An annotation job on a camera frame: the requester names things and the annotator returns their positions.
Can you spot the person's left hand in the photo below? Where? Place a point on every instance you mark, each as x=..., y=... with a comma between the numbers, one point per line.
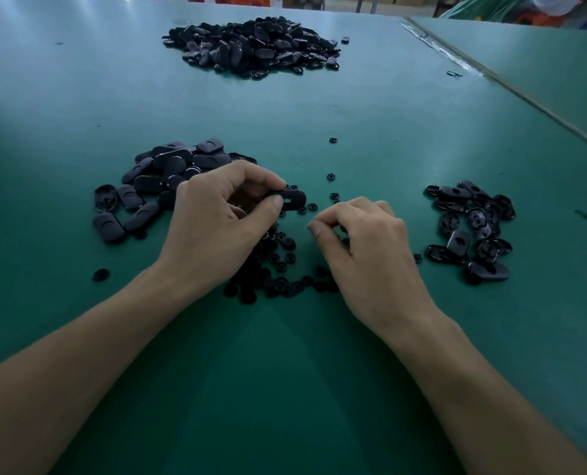
x=209, y=237

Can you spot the person's right hand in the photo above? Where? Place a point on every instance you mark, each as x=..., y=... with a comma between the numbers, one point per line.
x=378, y=272

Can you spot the pile of small black buttons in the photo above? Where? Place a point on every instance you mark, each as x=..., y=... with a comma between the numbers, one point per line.
x=274, y=267

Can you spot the pile of black oval shells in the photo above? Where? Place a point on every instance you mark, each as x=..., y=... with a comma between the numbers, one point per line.
x=469, y=232

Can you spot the person's left forearm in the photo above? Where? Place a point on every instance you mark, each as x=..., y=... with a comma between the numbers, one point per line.
x=71, y=386

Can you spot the person's right forearm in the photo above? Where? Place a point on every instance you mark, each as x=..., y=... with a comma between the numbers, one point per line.
x=496, y=415

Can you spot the small black plastic scrap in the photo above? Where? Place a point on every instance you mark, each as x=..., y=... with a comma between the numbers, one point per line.
x=454, y=74

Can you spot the small open cardboard box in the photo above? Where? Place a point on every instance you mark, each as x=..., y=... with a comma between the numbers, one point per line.
x=303, y=1

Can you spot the green striped bag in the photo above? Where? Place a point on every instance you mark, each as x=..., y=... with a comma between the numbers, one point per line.
x=491, y=5

